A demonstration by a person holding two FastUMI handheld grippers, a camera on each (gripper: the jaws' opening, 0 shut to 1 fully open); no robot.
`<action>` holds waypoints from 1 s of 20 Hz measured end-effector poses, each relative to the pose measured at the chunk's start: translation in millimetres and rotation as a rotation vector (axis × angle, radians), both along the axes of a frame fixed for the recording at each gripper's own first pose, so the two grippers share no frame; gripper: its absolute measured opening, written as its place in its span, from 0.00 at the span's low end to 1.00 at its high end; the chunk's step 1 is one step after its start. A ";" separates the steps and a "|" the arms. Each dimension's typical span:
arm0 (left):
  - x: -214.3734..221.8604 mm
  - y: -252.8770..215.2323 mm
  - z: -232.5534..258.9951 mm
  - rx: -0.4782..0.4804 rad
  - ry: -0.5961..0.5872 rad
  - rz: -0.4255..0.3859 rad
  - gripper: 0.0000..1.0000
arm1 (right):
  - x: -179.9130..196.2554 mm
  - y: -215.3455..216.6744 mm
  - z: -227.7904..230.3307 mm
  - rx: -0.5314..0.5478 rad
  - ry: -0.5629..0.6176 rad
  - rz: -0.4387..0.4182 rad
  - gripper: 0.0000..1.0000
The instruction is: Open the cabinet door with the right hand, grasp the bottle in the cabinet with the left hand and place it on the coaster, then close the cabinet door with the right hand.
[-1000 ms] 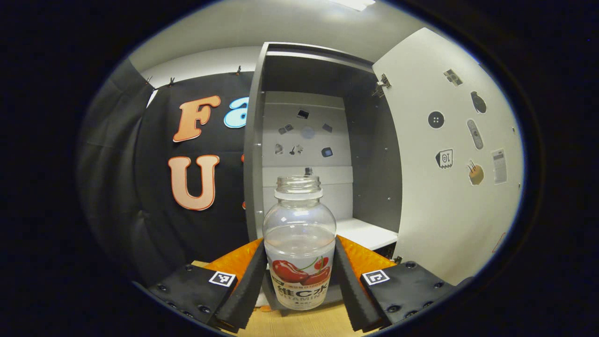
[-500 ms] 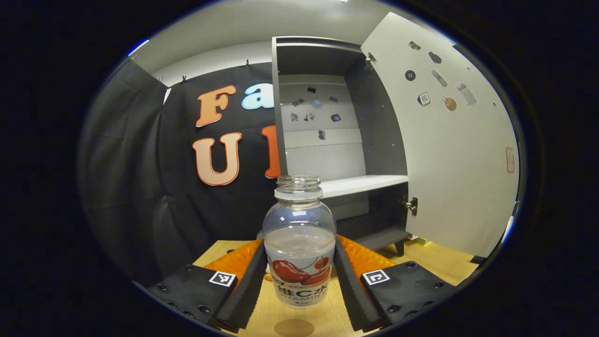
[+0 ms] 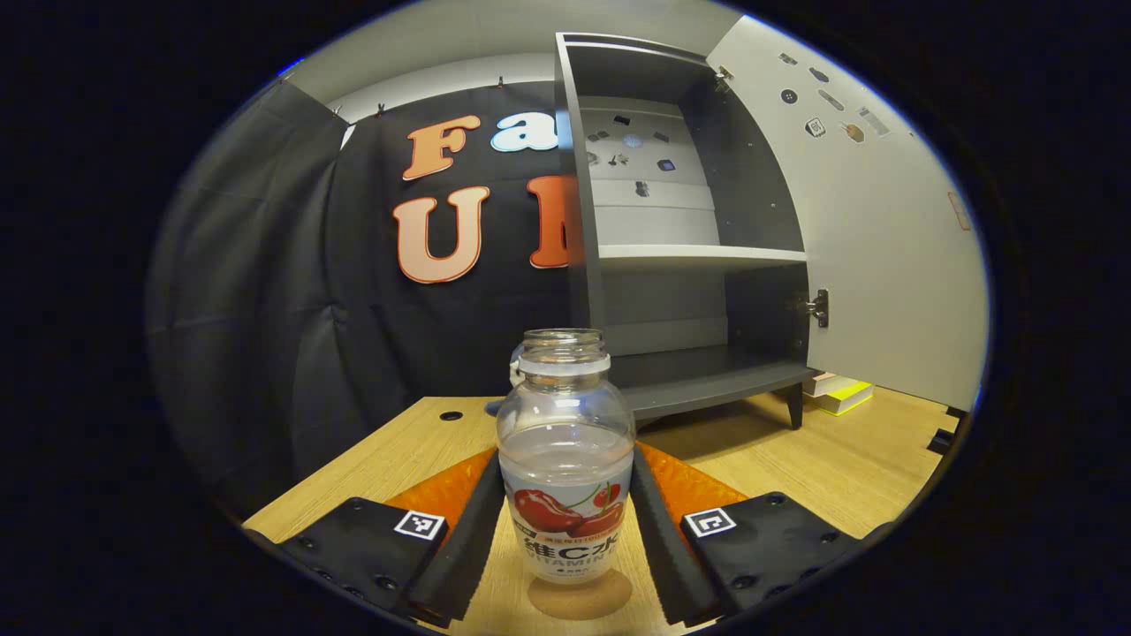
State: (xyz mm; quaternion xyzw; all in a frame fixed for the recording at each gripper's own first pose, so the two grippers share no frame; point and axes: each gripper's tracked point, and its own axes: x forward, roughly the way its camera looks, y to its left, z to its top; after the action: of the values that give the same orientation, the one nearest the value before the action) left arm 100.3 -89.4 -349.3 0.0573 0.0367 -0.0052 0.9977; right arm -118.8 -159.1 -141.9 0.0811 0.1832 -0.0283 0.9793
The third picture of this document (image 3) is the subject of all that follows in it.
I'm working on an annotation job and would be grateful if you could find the white cabinet shelf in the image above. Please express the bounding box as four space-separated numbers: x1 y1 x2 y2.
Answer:
598 245 808 271

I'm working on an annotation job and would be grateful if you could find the round cork coaster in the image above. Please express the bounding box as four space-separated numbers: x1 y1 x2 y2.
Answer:
528 565 634 621

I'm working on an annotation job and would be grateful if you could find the clear bottle with red label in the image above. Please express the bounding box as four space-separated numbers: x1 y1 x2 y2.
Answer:
495 329 637 584

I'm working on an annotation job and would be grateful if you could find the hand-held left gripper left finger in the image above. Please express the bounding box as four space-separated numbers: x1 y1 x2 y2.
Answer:
243 446 505 628

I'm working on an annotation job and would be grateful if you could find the black backdrop cloth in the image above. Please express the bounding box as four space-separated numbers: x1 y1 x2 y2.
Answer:
146 78 588 522

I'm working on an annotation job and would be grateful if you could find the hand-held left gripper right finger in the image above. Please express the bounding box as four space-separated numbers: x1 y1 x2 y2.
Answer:
629 440 893 628

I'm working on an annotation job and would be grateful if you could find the yellow book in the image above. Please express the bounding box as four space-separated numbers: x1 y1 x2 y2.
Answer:
813 380 876 417

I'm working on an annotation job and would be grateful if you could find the white cabinet door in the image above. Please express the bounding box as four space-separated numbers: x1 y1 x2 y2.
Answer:
707 13 991 412

